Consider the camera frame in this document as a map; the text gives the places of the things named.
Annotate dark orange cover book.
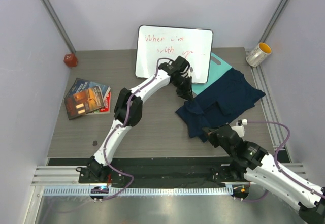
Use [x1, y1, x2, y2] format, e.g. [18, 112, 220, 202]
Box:
[64, 85, 105, 120]

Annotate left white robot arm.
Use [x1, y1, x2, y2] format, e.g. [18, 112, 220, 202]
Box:
[80, 56, 193, 183]

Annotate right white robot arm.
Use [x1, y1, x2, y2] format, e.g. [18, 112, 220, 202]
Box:
[202, 119, 324, 223]

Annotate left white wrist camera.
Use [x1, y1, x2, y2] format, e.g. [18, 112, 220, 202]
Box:
[186, 67, 194, 77]

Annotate red paperback book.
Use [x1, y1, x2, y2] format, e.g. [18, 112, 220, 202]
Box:
[100, 92, 111, 113]

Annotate white mug yellow inside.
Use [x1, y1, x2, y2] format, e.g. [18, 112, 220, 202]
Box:
[246, 42, 272, 67]

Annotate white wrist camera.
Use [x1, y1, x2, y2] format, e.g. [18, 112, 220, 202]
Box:
[186, 67, 194, 77]
[231, 119, 247, 138]

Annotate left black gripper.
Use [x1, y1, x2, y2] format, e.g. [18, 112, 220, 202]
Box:
[171, 76, 194, 103]

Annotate red cube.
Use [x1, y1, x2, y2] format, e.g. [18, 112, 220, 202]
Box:
[63, 53, 78, 68]

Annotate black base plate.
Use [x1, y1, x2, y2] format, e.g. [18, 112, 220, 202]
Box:
[76, 157, 245, 185]

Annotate white whiteboard with red writing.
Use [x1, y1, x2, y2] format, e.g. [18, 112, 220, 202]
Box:
[135, 25, 213, 84]

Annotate blue nineteen eighty-four book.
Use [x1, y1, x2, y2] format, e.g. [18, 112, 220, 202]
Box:
[67, 78, 110, 96]

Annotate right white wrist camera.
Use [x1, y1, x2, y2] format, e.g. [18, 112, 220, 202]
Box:
[231, 119, 247, 138]

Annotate dark blue t shirt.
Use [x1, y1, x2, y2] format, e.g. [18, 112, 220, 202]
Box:
[176, 68, 266, 142]

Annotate aluminium rail frame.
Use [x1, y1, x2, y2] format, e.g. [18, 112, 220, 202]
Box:
[31, 47, 309, 197]

